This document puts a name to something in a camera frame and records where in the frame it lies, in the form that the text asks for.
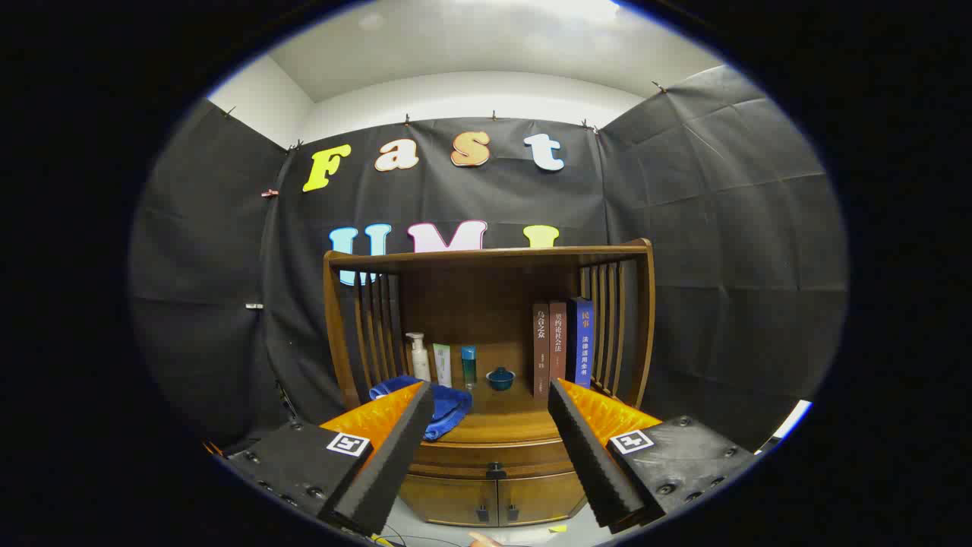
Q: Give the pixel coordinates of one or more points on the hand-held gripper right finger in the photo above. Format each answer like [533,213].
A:
[588,448]

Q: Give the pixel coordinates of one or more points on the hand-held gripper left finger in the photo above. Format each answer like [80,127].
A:
[395,448]

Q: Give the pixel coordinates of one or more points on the wooden drawer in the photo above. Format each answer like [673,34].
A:
[471,456]

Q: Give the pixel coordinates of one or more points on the black drawer knob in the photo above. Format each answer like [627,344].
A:
[495,470]

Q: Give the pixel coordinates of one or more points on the wooden cabinet door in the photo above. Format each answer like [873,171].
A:
[448,497]
[543,494]

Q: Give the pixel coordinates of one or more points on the wooden countertop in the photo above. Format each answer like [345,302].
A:
[501,418]

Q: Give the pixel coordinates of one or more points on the wooden cabinet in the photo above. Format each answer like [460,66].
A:
[486,304]

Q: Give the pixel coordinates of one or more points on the blue towel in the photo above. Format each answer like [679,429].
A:
[452,406]

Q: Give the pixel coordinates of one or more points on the white pump bottle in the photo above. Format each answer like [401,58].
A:
[419,365]

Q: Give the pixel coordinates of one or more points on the white green tube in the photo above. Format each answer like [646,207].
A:
[443,368]

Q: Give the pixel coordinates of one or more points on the blue book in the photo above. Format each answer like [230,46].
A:
[583,349]

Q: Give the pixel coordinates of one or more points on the dark brown book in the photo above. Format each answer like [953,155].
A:
[541,357]

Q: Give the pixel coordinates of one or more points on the reddish brown book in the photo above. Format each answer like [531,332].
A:
[558,349]

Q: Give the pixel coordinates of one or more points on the teal bottle with blue cap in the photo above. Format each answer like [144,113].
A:
[468,372]

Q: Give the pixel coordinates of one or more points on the blue lidded teacup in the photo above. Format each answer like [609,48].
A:
[500,379]

